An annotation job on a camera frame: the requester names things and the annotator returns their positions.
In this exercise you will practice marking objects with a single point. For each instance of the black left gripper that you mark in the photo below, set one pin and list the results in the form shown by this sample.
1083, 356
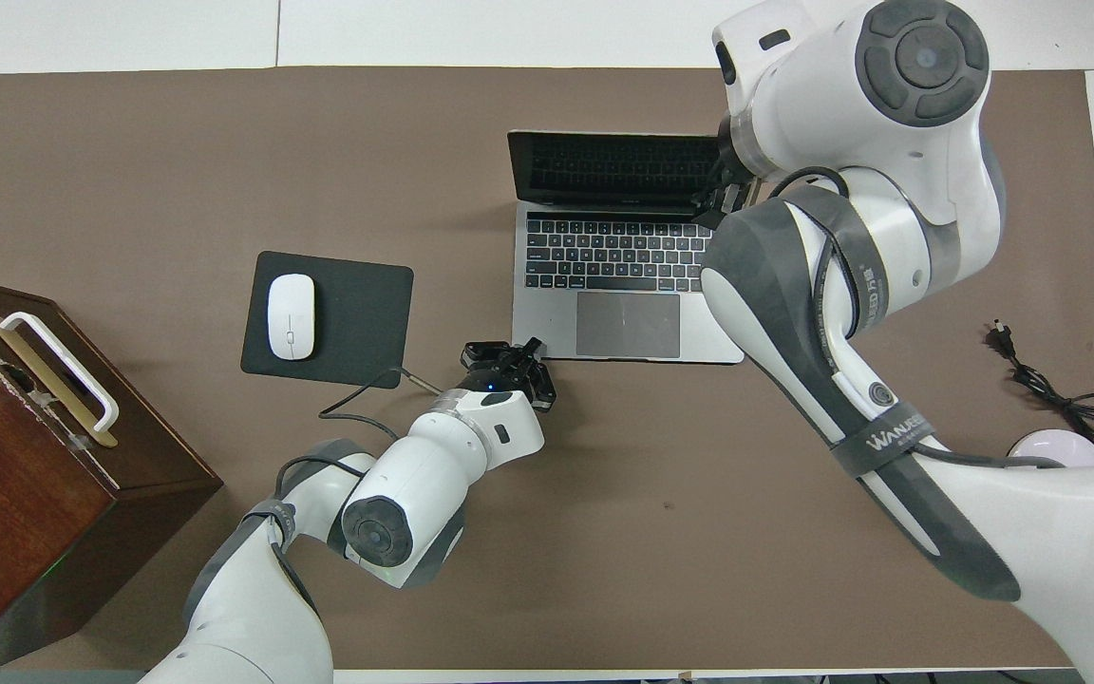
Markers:
504, 378

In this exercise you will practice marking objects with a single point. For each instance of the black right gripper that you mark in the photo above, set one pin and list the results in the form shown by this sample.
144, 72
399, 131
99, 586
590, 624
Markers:
729, 161

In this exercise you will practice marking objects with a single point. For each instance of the silver laptop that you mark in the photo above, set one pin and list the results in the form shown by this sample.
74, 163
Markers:
628, 328

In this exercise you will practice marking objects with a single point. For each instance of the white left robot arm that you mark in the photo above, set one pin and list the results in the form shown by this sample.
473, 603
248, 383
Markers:
414, 484

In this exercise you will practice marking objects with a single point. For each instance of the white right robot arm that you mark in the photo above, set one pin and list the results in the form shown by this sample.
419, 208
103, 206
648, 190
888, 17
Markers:
889, 114

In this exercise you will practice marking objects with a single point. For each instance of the black mouse pad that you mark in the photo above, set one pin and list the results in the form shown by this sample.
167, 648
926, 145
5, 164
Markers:
357, 323

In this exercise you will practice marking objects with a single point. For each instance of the brown paper table mat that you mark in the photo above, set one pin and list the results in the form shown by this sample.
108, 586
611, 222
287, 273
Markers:
604, 532

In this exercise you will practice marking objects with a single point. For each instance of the white computer mouse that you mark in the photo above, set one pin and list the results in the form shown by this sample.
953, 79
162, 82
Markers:
291, 316

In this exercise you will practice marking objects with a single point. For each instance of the white desk lamp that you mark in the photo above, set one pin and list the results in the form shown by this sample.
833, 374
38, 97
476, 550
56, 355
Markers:
1060, 446

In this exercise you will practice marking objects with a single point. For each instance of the dark brown wooden box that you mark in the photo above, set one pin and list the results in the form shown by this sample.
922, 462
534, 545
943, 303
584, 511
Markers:
6, 513

